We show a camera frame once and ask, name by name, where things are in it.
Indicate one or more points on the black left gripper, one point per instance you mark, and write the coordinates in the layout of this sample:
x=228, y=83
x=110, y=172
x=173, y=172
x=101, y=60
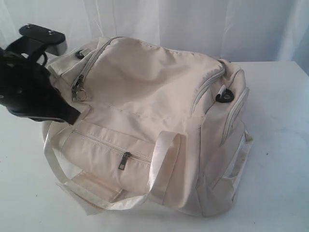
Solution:
x=25, y=88

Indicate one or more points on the cream fabric duffel bag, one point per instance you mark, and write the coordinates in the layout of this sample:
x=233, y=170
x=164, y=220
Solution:
x=156, y=124

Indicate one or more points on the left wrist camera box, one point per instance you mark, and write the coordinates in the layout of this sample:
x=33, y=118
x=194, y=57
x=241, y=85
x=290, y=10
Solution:
x=54, y=40

